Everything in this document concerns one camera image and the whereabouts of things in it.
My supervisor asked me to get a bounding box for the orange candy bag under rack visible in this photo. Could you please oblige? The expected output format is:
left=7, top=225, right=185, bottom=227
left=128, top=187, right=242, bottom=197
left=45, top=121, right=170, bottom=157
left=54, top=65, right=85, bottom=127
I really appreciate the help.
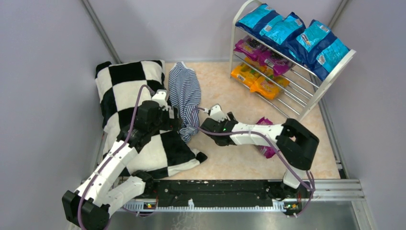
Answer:
left=231, top=63, right=265, bottom=88

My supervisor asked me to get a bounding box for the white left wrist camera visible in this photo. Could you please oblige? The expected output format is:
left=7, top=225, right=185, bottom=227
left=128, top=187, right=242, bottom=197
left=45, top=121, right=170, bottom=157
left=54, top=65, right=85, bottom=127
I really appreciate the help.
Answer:
left=151, top=90, right=169, bottom=111

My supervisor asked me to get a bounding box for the orange 100 candy bag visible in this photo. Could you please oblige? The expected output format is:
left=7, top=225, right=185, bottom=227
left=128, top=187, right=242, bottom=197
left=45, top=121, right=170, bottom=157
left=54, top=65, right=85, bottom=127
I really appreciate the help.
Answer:
left=249, top=69, right=290, bottom=100

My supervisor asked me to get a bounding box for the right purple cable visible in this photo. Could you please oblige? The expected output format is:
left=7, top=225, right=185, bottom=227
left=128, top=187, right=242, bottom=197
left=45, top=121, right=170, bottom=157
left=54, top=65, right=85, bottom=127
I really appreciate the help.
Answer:
left=190, top=106, right=315, bottom=218

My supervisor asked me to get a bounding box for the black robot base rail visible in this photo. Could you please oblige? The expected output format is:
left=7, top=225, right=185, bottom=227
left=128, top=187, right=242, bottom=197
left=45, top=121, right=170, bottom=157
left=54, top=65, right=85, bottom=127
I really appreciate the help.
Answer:
left=135, top=180, right=310, bottom=207

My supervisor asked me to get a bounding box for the blue Slendy candy bag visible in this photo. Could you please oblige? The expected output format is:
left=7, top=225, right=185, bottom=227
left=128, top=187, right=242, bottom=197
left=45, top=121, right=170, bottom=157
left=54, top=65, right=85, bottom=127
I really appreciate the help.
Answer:
left=287, top=20, right=350, bottom=81

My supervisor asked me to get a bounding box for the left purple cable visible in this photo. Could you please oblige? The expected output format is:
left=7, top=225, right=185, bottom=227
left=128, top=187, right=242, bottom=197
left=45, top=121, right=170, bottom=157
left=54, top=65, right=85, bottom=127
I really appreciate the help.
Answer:
left=77, top=84, right=156, bottom=230

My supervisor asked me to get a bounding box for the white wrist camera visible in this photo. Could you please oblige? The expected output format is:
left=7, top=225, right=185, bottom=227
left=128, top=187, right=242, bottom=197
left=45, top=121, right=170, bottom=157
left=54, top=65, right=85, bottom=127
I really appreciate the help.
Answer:
left=203, top=103, right=230, bottom=122
left=151, top=90, right=169, bottom=111

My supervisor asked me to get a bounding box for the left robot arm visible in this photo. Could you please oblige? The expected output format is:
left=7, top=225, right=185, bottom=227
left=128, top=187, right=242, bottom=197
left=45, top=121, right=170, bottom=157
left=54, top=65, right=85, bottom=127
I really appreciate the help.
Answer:
left=62, top=99, right=180, bottom=230

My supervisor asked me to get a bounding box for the white metal shoe rack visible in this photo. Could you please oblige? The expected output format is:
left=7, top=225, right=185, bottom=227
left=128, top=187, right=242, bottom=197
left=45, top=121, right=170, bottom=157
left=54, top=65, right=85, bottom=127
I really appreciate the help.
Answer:
left=228, top=0, right=356, bottom=121

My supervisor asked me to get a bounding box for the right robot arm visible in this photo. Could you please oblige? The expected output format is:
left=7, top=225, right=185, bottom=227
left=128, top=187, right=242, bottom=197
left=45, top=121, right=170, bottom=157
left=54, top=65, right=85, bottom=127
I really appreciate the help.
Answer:
left=198, top=117, right=319, bottom=193

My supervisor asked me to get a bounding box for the blue white striped cloth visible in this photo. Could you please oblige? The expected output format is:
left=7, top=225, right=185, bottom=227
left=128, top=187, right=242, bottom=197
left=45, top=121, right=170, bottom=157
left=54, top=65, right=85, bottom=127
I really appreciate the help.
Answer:
left=168, top=62, right=202, bottom=143

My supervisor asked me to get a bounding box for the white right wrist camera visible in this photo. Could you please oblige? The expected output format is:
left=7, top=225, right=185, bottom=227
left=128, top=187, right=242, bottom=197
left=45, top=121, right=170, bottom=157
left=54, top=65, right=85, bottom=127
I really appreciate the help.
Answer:
left=203, top=103, right=230, bottom=122

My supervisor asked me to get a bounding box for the blue candy bag front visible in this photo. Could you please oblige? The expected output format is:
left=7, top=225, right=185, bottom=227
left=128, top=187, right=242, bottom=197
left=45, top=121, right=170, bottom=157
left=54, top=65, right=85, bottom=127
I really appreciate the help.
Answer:
left=235, top=3, right=284, bottom=36

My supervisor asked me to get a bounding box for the black white checkered pillow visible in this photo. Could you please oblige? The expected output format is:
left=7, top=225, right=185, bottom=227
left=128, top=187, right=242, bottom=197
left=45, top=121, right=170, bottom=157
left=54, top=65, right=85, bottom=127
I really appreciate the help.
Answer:
left=95, top=60, right=208, bottom=179

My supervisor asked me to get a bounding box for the purple grape candy bag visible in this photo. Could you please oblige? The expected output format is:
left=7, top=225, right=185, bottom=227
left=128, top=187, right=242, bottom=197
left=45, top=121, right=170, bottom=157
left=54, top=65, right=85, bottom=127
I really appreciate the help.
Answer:
left=234, top=36, right=265, bottom=61
left=257, top=49, right=293, bottom=76

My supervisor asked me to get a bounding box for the purple cable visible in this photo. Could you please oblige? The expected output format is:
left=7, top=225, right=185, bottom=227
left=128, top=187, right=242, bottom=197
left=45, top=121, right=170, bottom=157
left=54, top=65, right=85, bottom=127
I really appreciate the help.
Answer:
left=190, top=106, right=315, bottom=218
left=77, top=84, right=156, bottom=230

